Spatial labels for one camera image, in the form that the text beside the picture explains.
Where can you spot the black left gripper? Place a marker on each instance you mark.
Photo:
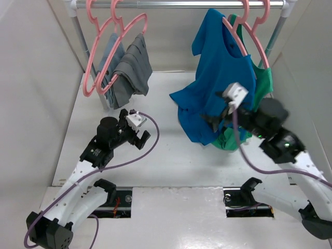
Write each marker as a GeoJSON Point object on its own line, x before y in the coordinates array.
{"type": "Point", "coordinates": [138, 142]}

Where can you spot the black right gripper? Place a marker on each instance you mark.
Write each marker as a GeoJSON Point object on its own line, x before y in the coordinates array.
{"type": "Point", "coordinates": [214, 121]}

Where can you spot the green tank top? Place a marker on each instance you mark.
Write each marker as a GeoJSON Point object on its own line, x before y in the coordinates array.
{"type": "Point", "coordinates": [264, 86]}

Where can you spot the blue t shirt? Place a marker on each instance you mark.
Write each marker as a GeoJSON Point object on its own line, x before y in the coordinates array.
{"type": "Point", "coordinates": [221, 63]}

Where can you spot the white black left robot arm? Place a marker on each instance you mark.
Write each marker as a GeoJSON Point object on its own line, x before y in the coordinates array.
{"type": "Point", "coordinates": [84, 191]}

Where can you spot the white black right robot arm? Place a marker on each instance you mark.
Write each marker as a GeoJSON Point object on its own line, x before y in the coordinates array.
{"type": "Point", "coordinates": [286, 150]}

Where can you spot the pink hanger with grey clothes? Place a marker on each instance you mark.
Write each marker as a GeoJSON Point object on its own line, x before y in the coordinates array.
{"type": "Point", "coordinates": [118, 20]}

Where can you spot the grey pleated skirt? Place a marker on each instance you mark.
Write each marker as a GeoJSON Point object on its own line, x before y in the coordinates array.
{"type": "Point", "coordinates": [134, 71]}

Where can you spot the metal clothes rack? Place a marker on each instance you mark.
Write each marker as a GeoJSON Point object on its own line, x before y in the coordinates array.
{"type": "Point", "coordinates": [101, 10]}

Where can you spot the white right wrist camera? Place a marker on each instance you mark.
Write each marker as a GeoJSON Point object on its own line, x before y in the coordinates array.
{"type": "Point", "coordinates": [234, 94]}

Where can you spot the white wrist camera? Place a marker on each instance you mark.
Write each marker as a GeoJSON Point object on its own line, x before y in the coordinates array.
{"type": "Point", "coordinates": [234, 94]}
{"type": "Point", "coordinates": [135, 121]}

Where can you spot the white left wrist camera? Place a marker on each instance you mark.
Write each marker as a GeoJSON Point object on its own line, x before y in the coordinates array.
{"type": "Point", "coordinates": [135, 121]}

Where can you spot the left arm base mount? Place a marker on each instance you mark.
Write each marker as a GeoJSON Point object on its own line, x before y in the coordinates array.
{"type": "Point", "coordinates": [119, 208]}

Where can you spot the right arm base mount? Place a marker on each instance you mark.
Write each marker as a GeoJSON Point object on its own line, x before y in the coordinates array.
{"type": "Point", "coordinates": [237, 207]}

